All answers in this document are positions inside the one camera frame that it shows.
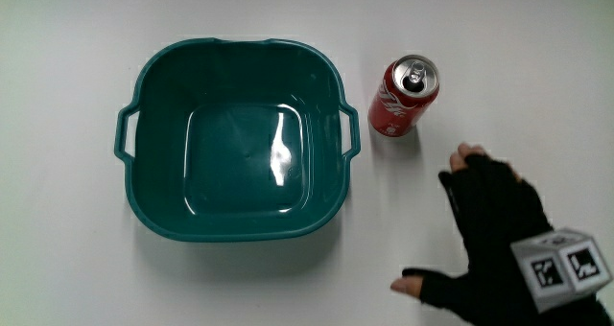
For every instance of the person's right hand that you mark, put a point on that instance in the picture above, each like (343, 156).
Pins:
(494, 230)

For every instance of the red cola can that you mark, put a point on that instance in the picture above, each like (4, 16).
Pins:
(400, 100)

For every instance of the white desk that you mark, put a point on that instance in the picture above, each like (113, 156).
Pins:
(518, 53)

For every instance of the green plastic basin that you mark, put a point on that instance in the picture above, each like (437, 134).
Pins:
(237, 158)

